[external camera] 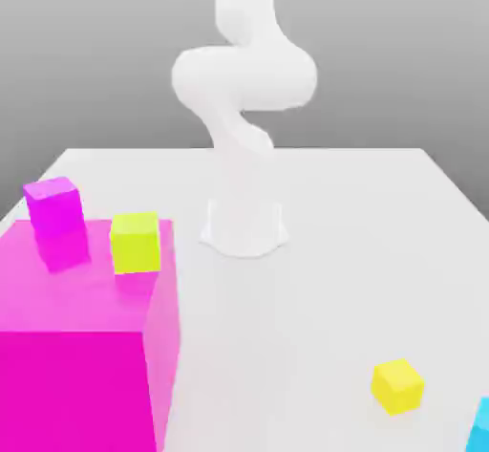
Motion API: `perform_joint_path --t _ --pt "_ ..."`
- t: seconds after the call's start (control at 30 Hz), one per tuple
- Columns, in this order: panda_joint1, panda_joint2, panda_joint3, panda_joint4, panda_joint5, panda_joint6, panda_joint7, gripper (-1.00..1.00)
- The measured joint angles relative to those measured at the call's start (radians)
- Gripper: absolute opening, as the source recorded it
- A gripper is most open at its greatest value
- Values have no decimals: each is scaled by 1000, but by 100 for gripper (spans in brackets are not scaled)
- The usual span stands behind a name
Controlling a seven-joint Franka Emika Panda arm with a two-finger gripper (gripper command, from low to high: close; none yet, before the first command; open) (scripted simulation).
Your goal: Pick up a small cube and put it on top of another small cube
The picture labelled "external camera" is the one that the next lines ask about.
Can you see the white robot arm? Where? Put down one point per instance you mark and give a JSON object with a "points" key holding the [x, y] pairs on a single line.
{"points": [[244, 77]]}

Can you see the small lime cube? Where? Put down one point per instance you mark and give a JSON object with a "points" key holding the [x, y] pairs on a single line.
{"points": [[135, 245]]}

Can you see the small purple cube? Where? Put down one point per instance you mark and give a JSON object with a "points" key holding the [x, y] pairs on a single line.
{"points": [[57, 215]]}

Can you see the small yellow cube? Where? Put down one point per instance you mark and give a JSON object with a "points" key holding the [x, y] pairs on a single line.
{"points": [[397, 387]]}

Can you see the small cyan cube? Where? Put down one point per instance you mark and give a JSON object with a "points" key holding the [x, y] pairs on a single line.
{"points": [[480, 431]]}

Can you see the large magenta box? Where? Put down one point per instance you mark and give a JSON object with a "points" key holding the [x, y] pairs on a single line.
{"points": [[72, 383]]}

